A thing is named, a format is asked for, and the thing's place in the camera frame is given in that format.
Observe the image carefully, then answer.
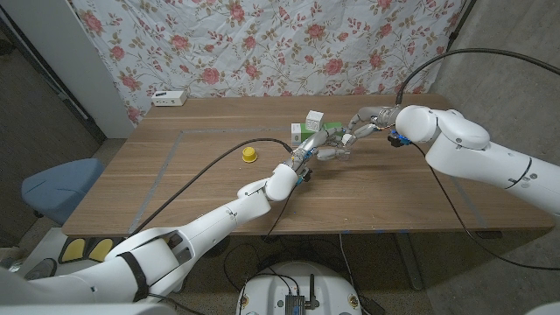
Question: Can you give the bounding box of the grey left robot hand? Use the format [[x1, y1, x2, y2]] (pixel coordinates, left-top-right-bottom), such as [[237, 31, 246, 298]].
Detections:
[[286, 127, 352, 172]]

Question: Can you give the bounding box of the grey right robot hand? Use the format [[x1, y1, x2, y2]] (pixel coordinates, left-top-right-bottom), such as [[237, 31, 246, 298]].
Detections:
[[344, 104, 402, 148]]

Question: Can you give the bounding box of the clear white-capped medicine bottle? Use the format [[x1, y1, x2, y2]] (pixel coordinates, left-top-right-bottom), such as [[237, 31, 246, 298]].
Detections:
[[337, 133, 354, 161]]

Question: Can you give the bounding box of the green flexible straws box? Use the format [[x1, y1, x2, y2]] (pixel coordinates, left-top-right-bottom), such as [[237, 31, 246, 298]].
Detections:
[[290, 121, 345, 148]]

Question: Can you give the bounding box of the white cube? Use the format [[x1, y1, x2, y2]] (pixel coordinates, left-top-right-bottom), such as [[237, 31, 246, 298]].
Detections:
[[304, 109, 326, 133]]

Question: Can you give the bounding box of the black electronics box with antenna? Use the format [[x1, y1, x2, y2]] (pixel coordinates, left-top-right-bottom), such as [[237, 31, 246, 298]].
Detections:
[[284, 274, 319, 315]]

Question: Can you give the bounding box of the floral backdrop cloth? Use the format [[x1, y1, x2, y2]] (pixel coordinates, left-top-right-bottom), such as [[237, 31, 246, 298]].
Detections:
[[69, 0, 467, 126]]

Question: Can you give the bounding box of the black backdrop stand pole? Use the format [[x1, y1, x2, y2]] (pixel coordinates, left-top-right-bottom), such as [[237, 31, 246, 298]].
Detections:
[[445, 0, 478, 43]]

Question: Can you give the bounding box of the white robot torso base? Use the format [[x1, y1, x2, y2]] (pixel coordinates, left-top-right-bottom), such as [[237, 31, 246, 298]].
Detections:
[[235, 261, 363, 315]]

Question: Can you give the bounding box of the grey table leg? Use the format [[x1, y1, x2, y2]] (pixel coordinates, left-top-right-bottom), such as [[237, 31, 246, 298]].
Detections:
[[393, 231, 424, 292]]

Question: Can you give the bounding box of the white power strip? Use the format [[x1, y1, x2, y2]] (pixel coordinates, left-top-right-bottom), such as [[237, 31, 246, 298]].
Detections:
[[150, 89, 188, 108]]

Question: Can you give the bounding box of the yellow black foot pedal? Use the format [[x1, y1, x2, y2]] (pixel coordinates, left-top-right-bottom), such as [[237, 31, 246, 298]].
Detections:
[[87, 237, 116, 262], [58, 237, 87, 264]]

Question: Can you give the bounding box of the blue padded stool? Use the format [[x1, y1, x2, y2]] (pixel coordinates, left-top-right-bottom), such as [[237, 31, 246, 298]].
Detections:
[[20, 157, 105, 225]]

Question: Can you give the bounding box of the white board panel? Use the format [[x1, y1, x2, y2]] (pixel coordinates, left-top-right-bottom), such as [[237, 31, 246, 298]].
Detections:
[[0, 0, 136, 140]]

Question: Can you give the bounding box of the grey slipper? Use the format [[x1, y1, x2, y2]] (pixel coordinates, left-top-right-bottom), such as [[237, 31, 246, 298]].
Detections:
[[24, 257, 58, 281]]

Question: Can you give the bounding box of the thin black left wrist cable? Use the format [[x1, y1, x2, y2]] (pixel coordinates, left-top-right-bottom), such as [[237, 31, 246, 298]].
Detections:
[[261, 181, 297, 241]]

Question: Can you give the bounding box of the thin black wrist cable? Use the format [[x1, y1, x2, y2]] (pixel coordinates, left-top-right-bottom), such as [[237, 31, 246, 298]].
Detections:
[[410, 143, 560, 271], [261, 181, 297, 241]]

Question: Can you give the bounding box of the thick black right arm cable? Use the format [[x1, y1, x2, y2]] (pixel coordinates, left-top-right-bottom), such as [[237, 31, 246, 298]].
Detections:
[[395, 47, 560, 106]]

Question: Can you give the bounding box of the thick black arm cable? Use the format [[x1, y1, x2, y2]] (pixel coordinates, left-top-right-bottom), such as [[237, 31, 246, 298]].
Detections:
[[395, 47, 560, 106], [129, 137, 293, 237]]

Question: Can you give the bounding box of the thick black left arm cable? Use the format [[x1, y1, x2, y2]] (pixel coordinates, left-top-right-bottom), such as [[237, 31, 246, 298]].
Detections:
[[129, 137, 293, 237]]

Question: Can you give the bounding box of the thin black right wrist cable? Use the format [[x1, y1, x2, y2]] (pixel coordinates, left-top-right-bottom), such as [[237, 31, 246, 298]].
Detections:
[[410, 143, 560, 271]]

